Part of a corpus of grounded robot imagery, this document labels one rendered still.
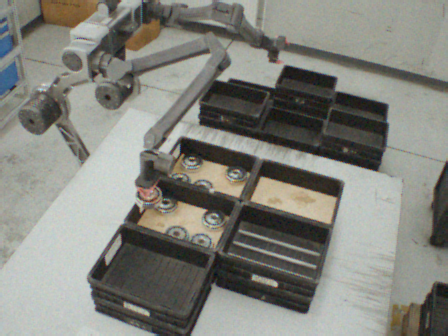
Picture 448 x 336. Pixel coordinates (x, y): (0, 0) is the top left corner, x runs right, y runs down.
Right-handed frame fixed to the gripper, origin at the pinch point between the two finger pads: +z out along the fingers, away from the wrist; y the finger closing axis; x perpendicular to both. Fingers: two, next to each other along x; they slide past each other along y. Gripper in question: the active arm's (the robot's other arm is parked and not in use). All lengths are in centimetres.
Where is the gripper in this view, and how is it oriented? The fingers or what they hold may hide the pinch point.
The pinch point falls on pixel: (148, 192)
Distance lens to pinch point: 198.9
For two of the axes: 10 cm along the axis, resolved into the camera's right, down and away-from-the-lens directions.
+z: -0.8, 7.2, 6.9
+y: 3.5, -6.3, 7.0
